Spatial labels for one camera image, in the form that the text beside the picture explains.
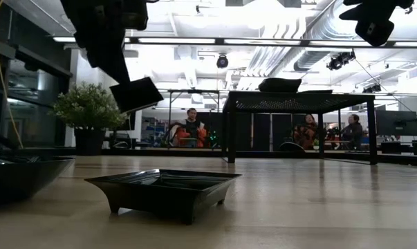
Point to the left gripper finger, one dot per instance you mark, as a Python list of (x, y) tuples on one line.
[(118, 71)]

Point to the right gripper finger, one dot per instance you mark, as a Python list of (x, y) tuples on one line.
[(375, 32), (355, 15)]

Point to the small square black plate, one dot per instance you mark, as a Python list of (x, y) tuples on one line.
[(137, 95), (166, 200)]

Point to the rounded wavy black plate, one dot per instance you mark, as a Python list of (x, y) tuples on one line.
[(317, 91), (18, 180)]

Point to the wavy square black plate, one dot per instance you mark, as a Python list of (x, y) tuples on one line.
[(279, 85)]

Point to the black ceiling spotlight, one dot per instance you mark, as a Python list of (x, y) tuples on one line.
[(222, 61), (339, 60)]

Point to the green potted plant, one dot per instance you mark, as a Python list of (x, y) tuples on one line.
[(87, 107)]

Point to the black computer monitor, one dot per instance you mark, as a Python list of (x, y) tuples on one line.
[(396, 122)]

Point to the person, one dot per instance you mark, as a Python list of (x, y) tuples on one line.
[(353, 131), (191, 128), (306, 131)]

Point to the black perforated metal shelf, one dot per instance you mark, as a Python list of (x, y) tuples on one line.
[(298, 100)]

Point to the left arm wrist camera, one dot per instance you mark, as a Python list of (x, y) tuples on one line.
[(135, 15)]

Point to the black aluminium table frame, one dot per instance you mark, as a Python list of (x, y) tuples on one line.
[(159, 152)]

